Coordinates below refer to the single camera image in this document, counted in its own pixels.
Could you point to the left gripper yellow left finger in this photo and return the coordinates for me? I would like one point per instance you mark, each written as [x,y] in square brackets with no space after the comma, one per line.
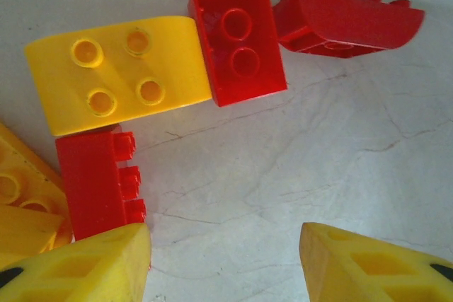
[117,280]

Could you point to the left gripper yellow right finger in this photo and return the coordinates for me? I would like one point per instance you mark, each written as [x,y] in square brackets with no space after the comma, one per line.
[329,273]

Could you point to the red rectangular lego brick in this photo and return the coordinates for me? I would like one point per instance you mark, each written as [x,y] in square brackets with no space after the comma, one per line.
[212,51]
[92,181]

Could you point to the yellow curved lego brick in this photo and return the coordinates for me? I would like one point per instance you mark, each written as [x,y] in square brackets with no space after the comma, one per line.
[170,51]

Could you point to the red curved lego brick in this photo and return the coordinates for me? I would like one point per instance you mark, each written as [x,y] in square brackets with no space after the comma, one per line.
[354,19]

